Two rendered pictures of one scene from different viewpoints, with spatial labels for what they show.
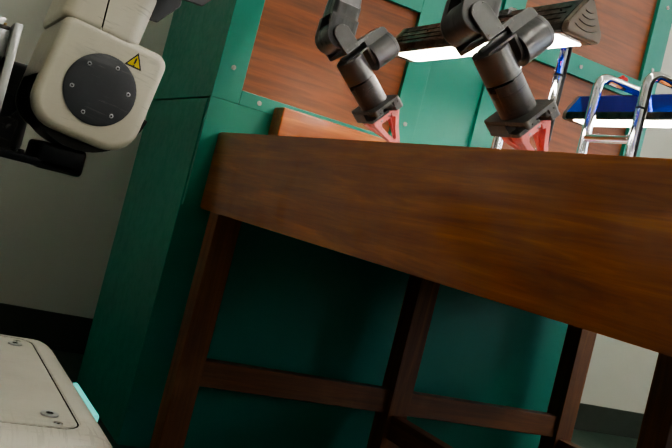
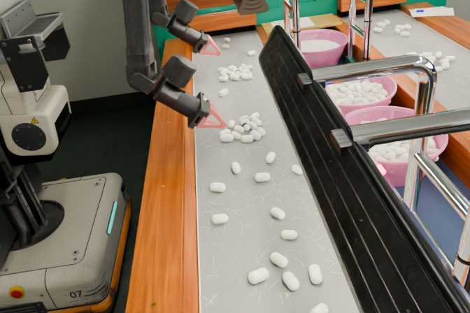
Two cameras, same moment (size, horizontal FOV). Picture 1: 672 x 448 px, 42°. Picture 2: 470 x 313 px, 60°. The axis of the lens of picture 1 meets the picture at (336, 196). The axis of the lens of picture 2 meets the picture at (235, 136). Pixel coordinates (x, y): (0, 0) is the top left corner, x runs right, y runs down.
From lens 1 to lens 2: 1.13 m
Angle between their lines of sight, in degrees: 42
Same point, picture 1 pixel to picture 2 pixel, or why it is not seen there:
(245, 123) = not seen: hidden behind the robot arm
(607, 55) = not seen: outside the picture
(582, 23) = (250, 5)
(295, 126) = (197, 26)
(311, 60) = not seen: outside the picture
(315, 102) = (209, 1)
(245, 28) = not seen: outside the picture
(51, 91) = (12, 145)
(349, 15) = (157, 5)
